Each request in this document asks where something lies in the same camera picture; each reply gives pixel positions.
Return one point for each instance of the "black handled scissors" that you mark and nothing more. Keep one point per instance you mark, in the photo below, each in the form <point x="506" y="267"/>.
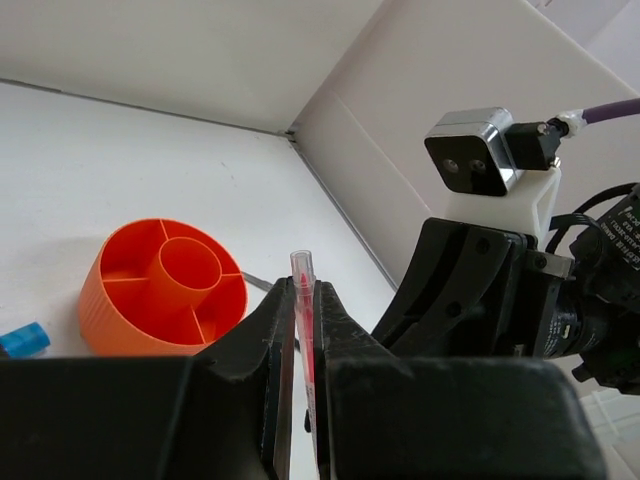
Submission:
<point x="257" y="288"/>

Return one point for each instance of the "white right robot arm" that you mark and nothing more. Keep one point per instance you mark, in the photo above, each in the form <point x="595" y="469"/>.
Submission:
<point x="597" y="312"/>

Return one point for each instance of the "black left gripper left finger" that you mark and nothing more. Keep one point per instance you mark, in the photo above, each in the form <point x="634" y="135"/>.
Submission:
<point x="224" y="413"/>

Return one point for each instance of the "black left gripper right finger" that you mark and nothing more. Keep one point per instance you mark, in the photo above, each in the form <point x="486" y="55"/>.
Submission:
<point x="379" y="416"/>

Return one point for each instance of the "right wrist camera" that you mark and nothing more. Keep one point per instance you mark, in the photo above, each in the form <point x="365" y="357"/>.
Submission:
<point x="469" y="151"/>

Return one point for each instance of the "orange round desk organizer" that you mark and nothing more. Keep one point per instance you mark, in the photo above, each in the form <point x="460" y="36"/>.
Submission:
<point x="160" y="287"/>

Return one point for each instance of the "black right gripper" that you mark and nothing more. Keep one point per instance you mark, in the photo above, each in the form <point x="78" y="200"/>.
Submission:
<point x="478" y="283"/>

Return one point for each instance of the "blue highlighter marker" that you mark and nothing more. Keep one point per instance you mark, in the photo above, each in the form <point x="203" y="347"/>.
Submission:
<point x="24" y="342"/>

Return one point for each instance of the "pink gel pen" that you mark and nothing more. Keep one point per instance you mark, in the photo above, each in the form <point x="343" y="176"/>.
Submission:
<point x="304" y="282"/>

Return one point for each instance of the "aluminium rail right side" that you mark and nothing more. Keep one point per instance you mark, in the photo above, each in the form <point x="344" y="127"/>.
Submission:
<point x="291" y="135"/>

